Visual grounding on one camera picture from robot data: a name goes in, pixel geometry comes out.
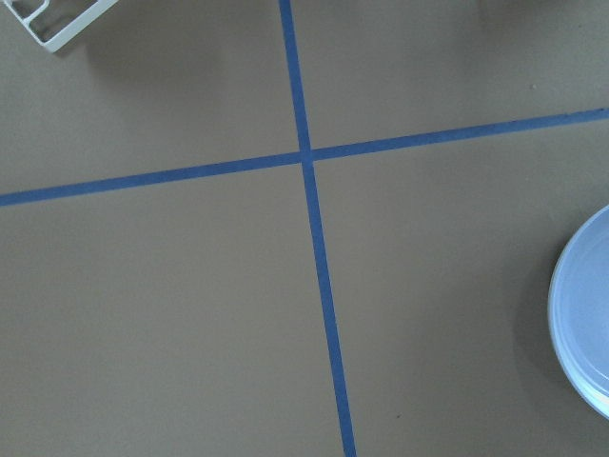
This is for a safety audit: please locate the blue plate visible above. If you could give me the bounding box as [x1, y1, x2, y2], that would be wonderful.
[547, 207, 608, 419]

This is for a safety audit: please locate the white wire rack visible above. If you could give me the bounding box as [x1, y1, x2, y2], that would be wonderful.
[3, 0, 118, 53]

